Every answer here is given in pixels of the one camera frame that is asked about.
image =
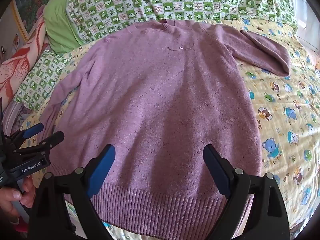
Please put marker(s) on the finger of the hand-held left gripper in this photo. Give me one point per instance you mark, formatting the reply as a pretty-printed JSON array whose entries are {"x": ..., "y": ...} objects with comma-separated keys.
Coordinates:
[
  {"x": 33, "y": 130},
  {"x": 53, "y": 138}
]

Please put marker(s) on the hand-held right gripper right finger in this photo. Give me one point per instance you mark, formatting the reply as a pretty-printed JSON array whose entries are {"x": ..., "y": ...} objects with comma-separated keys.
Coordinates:
[{"x": 220, "y": 172}]

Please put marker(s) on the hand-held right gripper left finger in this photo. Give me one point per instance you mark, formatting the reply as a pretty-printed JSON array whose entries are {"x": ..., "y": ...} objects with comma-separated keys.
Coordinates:
[{"x": 102, "y": 170}]

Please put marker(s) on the purple knitted sweater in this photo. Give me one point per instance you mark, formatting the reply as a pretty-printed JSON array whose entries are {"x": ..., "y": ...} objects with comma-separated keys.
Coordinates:
[{"x": 160, "y": 92}]

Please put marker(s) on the person's left hand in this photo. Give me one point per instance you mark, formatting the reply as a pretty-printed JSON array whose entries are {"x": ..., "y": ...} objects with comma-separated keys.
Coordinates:
[{"x": 12, "y": 197}]

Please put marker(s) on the purple striped cloth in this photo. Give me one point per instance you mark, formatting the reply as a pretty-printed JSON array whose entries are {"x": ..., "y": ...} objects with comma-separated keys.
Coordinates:
[{"x": 15, "y": 116}]

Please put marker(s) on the green checkered pillow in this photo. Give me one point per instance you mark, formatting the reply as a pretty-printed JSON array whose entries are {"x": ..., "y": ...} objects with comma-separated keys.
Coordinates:
[{"x": 40, "y": 77}]

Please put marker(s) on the pink floral blanket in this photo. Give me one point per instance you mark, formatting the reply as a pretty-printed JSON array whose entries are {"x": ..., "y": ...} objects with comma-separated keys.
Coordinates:
[{"x": 17, "y": 67}]

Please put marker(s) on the yellow bear print blanket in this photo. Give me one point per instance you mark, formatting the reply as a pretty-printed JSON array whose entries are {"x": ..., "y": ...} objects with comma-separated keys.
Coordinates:
[{"x": 282, "y": 100}]

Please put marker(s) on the plain green cloth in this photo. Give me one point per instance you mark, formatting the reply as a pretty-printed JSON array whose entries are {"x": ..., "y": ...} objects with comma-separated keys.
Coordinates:
[{"x": 57, "y": 25}]

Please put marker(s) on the framed wall picture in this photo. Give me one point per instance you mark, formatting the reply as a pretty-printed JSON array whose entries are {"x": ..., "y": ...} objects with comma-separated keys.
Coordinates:
[{"x": 30, "y": 5}]

